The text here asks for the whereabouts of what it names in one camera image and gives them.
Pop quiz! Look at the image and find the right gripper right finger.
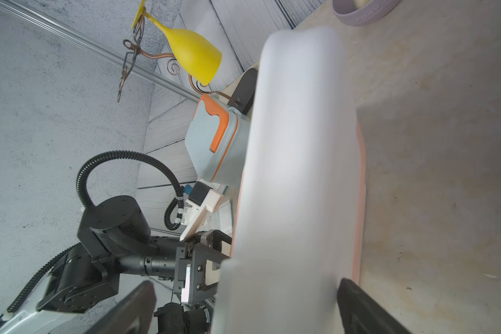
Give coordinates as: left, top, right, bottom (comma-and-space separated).
337, 278, 411, 334

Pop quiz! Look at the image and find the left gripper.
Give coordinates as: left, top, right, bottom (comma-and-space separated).
173, 230, 232, 305

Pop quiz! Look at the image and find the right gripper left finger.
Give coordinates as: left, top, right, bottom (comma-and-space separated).
85, 281, 157, 334

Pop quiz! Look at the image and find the white pink medicine box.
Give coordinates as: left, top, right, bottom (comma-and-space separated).
212, 26, 363, 333

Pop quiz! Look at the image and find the grey orange medicine box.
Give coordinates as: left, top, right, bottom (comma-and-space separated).
185, 94, 251, 187

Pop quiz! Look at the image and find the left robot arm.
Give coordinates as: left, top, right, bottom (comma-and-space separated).
0, 150, 232, 333

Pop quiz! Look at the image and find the yellow plastic wine glass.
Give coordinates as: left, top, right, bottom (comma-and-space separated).
132, 1, 222, 86

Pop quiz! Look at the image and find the grey round object behind box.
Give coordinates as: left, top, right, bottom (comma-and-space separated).
332, 0, 400, 27

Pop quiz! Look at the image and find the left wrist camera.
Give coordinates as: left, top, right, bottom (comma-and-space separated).
180, 181, 224, 242

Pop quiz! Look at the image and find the brown wire glass rack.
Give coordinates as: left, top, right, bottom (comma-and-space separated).
116, 16, 259, 116

